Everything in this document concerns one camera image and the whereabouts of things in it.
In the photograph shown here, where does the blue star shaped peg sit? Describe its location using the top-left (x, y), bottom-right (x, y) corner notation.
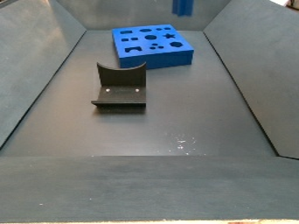
top-left (172, 0), bottom-right (193, 17)

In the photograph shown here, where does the blue shape sorting board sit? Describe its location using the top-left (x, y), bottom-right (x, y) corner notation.
top-left (112, 24), bottom-right (193, 69)

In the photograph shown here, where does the black curved holder stand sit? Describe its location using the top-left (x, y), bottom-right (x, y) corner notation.
top-left (90, 64), bottom-right (145, 107)

